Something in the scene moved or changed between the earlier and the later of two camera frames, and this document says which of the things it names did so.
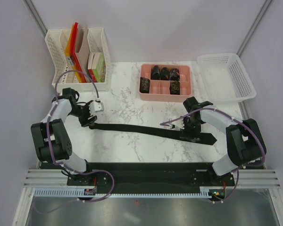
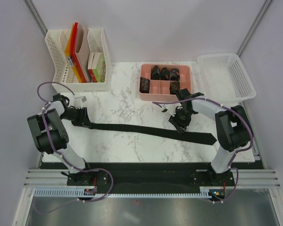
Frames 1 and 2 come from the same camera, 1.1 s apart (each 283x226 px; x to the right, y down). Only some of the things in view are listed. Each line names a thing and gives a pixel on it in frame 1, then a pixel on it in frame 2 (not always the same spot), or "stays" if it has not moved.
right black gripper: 186,133 → 174,120
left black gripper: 85,122 → 84,119
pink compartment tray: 159,90 stays
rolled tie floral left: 144,85 stays
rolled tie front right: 174,87 stays
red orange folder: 70,53 stays
